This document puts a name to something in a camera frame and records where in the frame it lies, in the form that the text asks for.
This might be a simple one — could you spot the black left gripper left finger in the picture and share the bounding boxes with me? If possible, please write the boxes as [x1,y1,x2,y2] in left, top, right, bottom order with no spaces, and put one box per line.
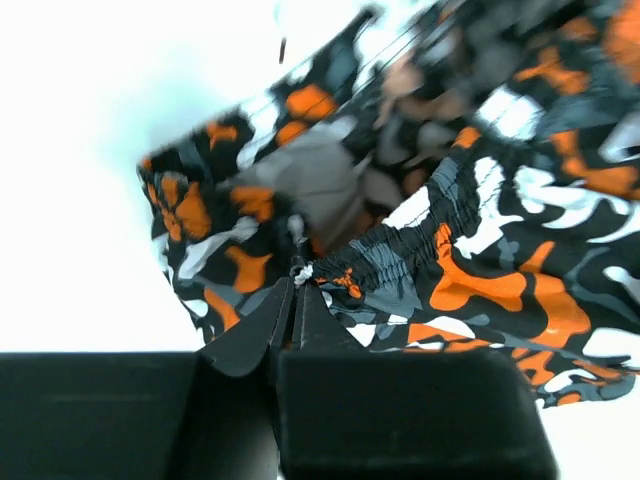
[199,278,295,378]

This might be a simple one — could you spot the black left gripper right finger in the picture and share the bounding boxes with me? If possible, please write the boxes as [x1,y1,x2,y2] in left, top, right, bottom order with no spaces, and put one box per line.
[292,285,365,353]

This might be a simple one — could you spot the orange black camouflage shorts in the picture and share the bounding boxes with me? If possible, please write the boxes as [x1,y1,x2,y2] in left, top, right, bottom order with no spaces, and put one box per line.
[137,1,639,408]

